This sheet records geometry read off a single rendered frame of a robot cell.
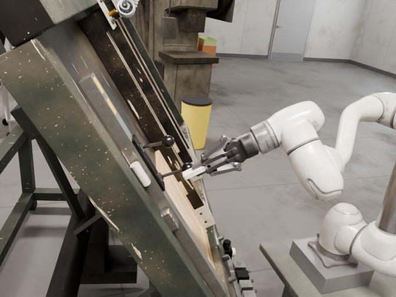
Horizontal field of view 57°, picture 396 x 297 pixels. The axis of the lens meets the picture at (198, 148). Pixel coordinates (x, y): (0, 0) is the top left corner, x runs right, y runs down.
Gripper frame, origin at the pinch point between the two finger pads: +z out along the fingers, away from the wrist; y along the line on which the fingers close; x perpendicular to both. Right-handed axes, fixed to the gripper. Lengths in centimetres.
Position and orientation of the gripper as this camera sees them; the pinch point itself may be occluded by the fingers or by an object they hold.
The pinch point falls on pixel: (193, 171)
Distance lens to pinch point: 111.4
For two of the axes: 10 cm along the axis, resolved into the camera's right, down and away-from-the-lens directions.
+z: -9.0, 4.4, 0.7
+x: -1.3, -4.2, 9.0
